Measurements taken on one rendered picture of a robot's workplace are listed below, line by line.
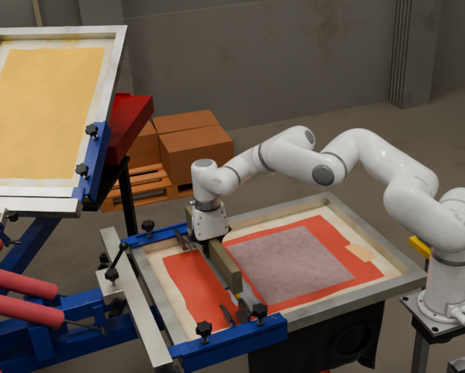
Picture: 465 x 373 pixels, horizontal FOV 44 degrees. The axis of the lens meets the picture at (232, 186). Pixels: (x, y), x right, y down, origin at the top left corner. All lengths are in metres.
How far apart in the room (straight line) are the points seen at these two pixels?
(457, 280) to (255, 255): 0.76
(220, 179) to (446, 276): 0.61
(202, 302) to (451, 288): 0.73
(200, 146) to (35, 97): 1.92
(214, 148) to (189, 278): 2.36
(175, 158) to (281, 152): 2.79
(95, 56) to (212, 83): 2.74
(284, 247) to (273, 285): 0.21
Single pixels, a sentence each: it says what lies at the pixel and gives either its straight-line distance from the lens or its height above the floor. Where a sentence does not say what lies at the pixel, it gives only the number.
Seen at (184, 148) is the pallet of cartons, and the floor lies 0.38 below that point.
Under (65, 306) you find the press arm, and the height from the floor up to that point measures 1.04.
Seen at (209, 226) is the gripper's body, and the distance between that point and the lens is 1.69.
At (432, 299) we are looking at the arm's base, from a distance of 1.47.
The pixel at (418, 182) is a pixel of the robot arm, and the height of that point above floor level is 1.49.
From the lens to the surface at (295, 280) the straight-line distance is 1.85.
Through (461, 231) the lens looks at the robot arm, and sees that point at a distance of 1.27.
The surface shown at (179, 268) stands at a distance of 1.93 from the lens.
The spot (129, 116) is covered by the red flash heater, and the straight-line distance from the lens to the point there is 2.76.
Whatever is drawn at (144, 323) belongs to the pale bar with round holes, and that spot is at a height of 1.04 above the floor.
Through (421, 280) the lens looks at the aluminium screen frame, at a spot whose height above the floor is 0.98.
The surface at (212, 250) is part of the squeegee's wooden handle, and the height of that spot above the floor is 1.12.
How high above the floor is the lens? 2.10
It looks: 29 degrees down
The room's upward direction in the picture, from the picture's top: 3 degrees counter-clockwise
